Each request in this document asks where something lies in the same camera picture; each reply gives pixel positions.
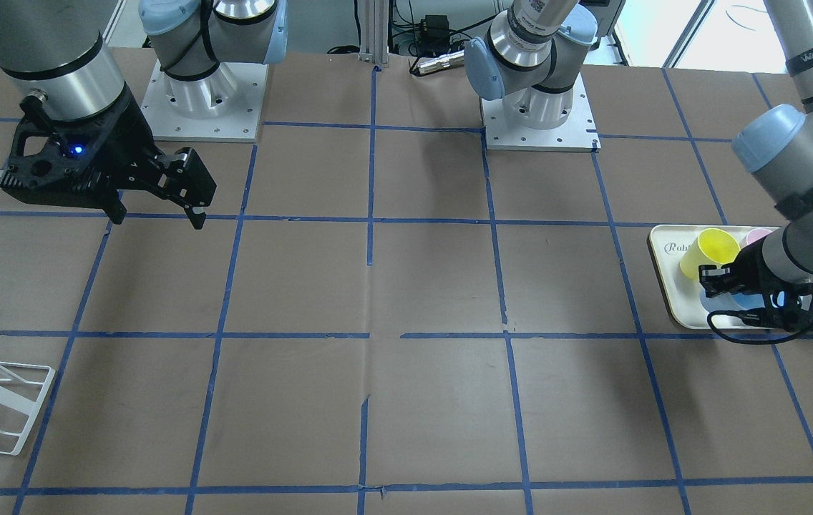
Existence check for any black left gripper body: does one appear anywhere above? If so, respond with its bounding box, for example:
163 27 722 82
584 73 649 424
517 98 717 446
698 241 813 297

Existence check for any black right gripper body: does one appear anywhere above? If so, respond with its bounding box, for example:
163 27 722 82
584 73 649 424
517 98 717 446
59 90 183 208

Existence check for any light blue plastic cup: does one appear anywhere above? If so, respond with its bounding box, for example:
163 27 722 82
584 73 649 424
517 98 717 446
698 288 759 313

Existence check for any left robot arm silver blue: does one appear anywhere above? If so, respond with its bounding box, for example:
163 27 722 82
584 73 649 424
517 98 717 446
463 1 813 330

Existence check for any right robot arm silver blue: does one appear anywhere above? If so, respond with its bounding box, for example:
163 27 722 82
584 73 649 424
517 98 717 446
0 1 288 230

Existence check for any pink plastic cup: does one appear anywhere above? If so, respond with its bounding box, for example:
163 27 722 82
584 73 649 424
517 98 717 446
739 227 777 250

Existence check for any yellow plastic cup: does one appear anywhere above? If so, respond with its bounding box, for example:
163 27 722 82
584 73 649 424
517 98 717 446
678 227 741 281

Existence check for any cream serving tray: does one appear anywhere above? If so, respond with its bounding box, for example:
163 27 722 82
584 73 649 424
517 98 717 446
648 224 777 332

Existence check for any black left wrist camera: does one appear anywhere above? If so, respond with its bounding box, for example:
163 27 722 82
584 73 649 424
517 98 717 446
706 283 813 345

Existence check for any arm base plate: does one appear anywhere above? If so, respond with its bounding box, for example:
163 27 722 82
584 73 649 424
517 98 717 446
479 75 602 152
139 63 271 144

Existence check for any aluminium frame post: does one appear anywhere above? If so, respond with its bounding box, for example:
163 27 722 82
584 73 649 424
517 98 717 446
356 0 391 72

